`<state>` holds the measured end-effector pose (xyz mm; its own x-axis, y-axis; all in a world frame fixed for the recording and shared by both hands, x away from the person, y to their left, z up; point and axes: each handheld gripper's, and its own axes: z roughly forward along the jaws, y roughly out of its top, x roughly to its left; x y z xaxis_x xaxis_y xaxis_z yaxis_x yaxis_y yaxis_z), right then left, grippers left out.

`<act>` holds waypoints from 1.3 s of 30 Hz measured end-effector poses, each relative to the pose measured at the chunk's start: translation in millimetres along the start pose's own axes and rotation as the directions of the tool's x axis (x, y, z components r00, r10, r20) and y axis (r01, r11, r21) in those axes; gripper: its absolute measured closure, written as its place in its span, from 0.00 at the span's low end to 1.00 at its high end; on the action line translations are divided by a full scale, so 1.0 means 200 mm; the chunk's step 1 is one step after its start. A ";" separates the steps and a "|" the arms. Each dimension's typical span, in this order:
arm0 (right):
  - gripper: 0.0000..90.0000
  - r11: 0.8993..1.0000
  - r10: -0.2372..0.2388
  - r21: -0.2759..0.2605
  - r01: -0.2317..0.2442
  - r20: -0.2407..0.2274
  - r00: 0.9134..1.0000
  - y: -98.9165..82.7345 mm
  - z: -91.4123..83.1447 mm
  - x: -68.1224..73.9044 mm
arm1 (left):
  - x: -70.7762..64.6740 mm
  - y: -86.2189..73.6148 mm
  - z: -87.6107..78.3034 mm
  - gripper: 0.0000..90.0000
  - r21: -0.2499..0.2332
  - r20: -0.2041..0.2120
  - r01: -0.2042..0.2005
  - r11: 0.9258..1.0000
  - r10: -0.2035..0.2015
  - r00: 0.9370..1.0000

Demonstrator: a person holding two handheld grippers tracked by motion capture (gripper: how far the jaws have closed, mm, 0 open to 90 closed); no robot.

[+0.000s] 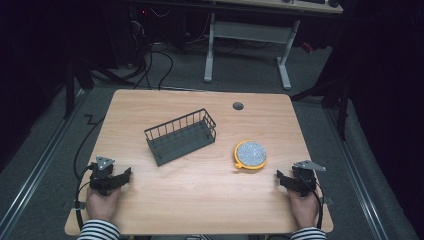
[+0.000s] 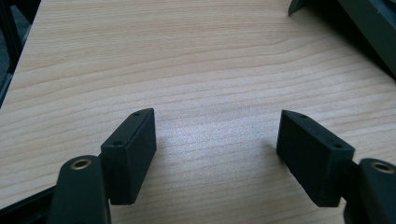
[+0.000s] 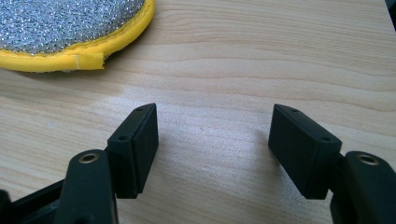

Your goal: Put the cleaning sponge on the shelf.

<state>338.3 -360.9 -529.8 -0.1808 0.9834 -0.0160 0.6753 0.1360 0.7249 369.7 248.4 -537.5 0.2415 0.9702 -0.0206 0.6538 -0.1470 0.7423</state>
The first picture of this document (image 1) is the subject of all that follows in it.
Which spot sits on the grey table grommet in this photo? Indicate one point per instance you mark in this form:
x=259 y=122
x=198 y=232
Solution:
x=238 y=106

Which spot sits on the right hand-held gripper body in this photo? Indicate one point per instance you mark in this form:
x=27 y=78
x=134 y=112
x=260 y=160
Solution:
x=305 y=178

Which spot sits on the person's left hand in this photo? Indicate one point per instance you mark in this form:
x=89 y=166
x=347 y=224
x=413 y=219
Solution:
x=101 y=206

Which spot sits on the black metal stand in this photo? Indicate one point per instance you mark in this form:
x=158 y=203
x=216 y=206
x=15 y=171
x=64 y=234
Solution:
x=71 y=83
x=341 y=100

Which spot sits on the white-framed desk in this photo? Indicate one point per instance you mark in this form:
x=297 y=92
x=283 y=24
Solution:
x=250 y=31

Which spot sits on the person's right hand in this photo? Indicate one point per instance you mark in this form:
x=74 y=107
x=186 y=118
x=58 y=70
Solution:
x=304 y=210

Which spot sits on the round yellow glitter-topped case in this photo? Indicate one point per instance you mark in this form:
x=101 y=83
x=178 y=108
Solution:
x=250 y=154

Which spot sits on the metal floor rail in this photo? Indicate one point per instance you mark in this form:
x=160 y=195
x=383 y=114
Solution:
x=361 y=186
x=36 y=173

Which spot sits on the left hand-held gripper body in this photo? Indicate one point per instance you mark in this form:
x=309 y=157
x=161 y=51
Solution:
x=101 y=173

